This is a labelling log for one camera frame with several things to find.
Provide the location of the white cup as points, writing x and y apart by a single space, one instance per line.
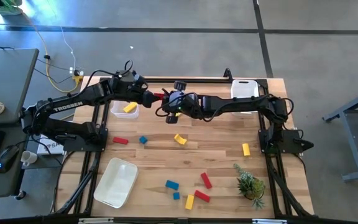
29 157

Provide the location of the clear plastic bin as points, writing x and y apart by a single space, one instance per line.
120 113

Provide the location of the grey metal table frame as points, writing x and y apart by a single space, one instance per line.
350 140

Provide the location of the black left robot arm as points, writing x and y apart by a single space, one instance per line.
70 104

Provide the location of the small green potted plant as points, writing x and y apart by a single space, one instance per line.
250 186

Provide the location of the small blue cube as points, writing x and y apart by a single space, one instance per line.
176 195
143 139

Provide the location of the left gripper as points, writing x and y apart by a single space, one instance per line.
132 85

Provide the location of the green white shoe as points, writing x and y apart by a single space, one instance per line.
8 7

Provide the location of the yellow arch block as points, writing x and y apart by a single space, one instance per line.
180 139

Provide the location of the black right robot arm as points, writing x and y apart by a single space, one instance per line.
235 105

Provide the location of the black caster wheel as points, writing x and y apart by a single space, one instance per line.
20 195

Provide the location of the black frame clamp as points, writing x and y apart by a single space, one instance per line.
227 73

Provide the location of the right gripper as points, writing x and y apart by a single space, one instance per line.
180 85

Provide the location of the white printed box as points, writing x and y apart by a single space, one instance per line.
50 147

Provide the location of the blue rectangular block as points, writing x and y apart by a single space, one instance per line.
172 184

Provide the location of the small white plastic bin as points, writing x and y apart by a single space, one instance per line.
244 88

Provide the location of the long red block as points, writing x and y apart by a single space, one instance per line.
159 96
120 140
206 180
202 196

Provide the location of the yellow cylinder block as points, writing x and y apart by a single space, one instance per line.
246 149

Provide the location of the silver metal bracket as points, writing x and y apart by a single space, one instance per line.
95 220
269 221

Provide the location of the yellow power plug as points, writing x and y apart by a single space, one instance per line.
77 77

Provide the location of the grey desk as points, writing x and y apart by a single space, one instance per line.
5 81

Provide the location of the black computer mouse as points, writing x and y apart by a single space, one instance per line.
7 158

